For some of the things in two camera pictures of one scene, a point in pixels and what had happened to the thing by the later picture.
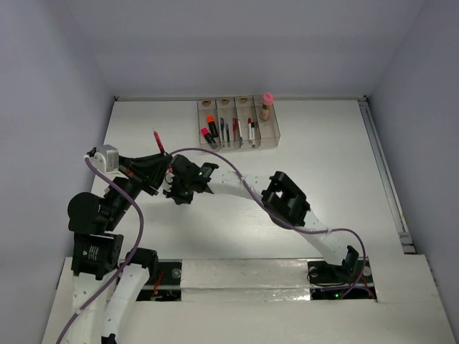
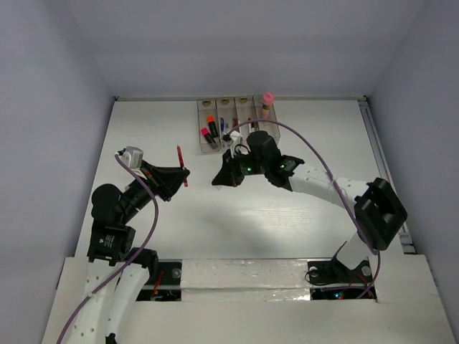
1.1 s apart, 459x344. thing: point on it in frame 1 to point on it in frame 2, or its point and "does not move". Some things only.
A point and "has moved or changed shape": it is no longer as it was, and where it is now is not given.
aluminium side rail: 386,176 does not move
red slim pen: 159,143 has moved or changed shape
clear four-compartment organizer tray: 237,122 does not move
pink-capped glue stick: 267,101 does not move
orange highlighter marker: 212,125 does not move
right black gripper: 174,193 to 229,175
